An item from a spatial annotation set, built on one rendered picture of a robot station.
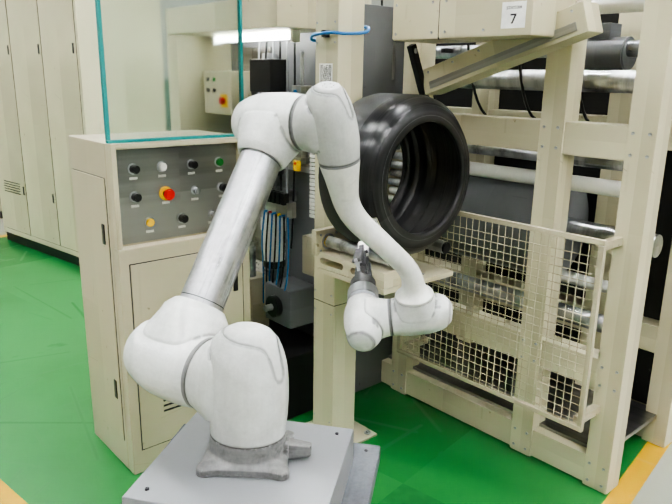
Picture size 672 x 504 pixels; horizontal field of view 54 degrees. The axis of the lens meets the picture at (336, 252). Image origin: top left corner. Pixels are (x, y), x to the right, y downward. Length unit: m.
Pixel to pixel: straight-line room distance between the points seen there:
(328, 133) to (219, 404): 0.63
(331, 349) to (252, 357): 1.43
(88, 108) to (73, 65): 0.31
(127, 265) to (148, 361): 1.05
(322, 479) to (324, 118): 0.76
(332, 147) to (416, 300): 0.47
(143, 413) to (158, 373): 1.27
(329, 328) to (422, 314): 0.98
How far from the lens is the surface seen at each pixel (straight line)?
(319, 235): 2.43
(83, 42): 5.17
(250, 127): 1.56
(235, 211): 1.48
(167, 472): 1.38
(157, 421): 2.71
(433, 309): 1.73
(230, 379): 1.27
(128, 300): 2.47
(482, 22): 2.35
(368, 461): 1.58
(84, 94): 5.16
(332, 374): 2.72
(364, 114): 2.20
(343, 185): 1.55
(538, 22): 2.27
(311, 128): 1.50
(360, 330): 1.71
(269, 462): 1.35
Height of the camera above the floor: 1.50
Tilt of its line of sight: 15 degrees down
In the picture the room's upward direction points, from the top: 1 degrees clockwise
